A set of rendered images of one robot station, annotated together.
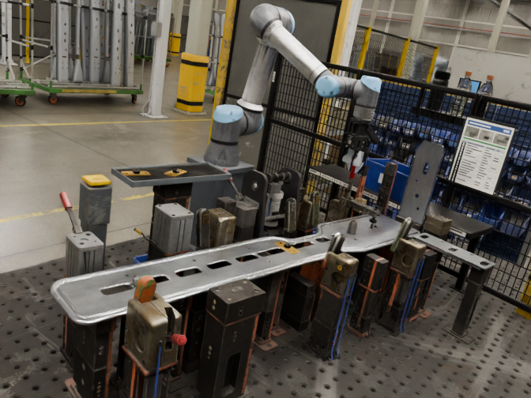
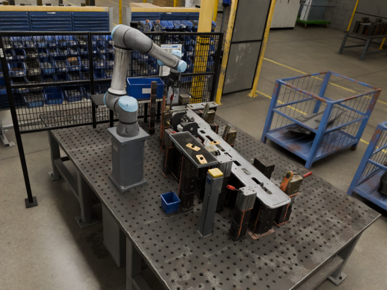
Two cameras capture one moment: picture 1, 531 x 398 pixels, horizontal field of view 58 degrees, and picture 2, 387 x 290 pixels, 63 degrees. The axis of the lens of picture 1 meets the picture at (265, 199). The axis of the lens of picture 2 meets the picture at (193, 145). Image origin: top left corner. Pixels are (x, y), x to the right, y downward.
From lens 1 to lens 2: 224 cm
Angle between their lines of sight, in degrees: 70
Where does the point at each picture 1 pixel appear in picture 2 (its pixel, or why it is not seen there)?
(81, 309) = (284, 199)
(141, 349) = (295, 189)
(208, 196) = (139, 153)
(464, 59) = not seen: outside the picture
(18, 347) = (232, 256)
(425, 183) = not seen: hidden behind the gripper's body
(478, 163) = not seen: hidden behind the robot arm
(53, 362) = (241, 244)
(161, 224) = (226, 167)
